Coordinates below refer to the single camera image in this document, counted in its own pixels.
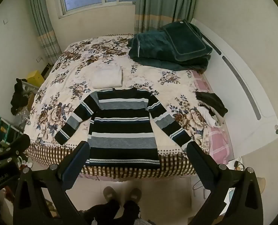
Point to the floral bed sheet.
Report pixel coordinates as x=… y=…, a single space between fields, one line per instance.
x=66 y=93

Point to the clear plastic bin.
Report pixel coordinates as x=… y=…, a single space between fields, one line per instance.
x=31 y=91

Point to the dark blue garment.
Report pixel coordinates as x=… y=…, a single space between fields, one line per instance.
x=125 y=131

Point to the pink checked sheet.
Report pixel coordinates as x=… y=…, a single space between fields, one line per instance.
x=219 y=140

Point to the black garment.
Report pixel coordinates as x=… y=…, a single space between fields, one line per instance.
x=211 y=102

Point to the grey slipper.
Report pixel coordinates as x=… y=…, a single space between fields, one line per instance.
x=111 y=193
x=133 y=194

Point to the black clothes heap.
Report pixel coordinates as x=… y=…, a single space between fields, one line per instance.
x=18 y=98

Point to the green striped curtain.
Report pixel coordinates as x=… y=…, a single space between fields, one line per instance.
x=44 y=23
x=160 y=2

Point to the yellow box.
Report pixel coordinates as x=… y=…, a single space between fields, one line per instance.
x=36 y=78

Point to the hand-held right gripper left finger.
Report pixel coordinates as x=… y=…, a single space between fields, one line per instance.
x=75 y=163

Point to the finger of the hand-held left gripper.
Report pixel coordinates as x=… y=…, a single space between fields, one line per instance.
x=15 y=145

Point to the green rack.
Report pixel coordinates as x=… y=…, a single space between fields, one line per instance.
x=0 y=126

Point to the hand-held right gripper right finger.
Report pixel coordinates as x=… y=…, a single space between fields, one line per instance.
x=199 y=166

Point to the dark green jacket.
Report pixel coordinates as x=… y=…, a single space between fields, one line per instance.
x=153 y=49

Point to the white headboard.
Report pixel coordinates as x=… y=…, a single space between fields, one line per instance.
x=244 y=112

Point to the person's leg in dark trousers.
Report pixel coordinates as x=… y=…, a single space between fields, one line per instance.
x=130 y=213
x=103 y=212

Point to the folded white cloth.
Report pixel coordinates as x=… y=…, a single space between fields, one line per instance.
x=107 y=77

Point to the white garment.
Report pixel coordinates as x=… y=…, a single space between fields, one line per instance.
x=211 y=119

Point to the dark green pillow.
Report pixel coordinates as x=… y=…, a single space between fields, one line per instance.
x=188 y=39

